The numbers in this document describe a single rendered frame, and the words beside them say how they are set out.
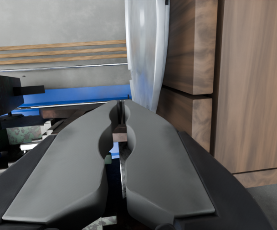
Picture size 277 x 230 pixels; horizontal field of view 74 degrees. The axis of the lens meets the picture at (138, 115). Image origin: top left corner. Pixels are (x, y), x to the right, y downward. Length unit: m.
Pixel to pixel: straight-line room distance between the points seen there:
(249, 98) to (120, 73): 1.90
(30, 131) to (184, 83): 1.08
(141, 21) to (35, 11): 2.04
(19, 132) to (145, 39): 1.05
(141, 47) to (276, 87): 0.15
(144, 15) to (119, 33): 1.86
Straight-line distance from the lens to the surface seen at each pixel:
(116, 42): 1.77
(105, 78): 2.04
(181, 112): 0.18
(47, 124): 0.93
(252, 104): 0.18
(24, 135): 1.21
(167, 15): 0.21
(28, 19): 2.26
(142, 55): 0.25
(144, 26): 0.24
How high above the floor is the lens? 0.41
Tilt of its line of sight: 7 degrees down
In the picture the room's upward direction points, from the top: 95 degrees counter-clockwise
